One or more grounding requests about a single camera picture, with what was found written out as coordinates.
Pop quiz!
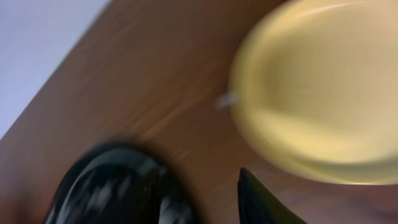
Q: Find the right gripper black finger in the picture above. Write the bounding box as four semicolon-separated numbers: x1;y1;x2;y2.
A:
238;168;306;224

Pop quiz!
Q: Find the yellow plate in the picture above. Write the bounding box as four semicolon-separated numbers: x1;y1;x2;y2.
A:
229;0;397;185

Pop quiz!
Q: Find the round black tray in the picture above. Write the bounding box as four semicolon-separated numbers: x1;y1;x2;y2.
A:
46;142;203;224

